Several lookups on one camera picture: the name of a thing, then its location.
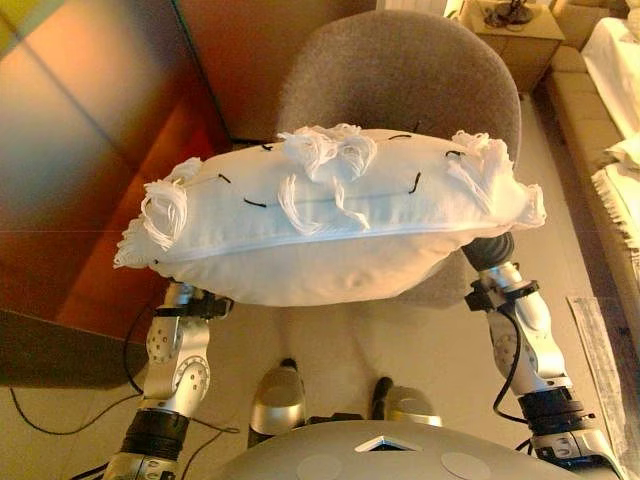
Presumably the beige upholstered bed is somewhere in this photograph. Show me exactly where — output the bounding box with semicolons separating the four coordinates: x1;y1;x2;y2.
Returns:
544;0;640;281

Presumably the silver robot leg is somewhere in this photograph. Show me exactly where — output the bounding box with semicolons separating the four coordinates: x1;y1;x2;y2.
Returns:
368;375;444;429
247;357;307;449

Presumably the white fringed blanket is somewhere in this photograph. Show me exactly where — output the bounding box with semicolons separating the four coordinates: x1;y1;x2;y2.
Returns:
589;139;640;251

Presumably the grey fabric tub armchair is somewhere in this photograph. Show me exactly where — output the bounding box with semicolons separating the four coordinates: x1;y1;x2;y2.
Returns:
277;9;524;306

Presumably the beige wooden nightstand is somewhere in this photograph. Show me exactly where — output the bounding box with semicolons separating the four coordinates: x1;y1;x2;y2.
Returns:
459;0;566;94

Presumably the glossy dark reflective cabinet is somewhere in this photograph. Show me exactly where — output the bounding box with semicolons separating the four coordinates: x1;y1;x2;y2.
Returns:
0;0;236;389

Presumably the grey patterned rug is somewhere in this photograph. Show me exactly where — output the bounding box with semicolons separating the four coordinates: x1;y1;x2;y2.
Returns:
566;295;640;480

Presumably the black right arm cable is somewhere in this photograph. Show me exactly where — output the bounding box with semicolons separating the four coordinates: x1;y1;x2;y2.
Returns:
492;319;534;451

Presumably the white tasselled cushion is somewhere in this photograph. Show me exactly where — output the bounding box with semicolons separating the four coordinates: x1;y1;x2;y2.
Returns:
113;122;547;307

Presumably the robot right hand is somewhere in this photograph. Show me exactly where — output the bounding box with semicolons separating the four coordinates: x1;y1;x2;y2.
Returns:
460;232;516;274

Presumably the silver robot left leg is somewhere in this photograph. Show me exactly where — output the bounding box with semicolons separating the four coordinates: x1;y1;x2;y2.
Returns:
247;357;307;449

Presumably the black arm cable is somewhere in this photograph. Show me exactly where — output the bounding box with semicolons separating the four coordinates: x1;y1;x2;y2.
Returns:
492;319;534;451
9;304;241;480

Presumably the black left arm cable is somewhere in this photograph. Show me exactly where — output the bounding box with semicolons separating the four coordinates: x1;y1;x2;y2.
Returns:
9;304;241;480

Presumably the silver robot right leg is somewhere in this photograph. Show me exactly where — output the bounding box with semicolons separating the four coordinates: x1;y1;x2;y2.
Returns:
368;375;444;429

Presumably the silver robot torso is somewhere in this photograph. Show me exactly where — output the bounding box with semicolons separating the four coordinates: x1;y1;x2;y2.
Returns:
219;418;616;480

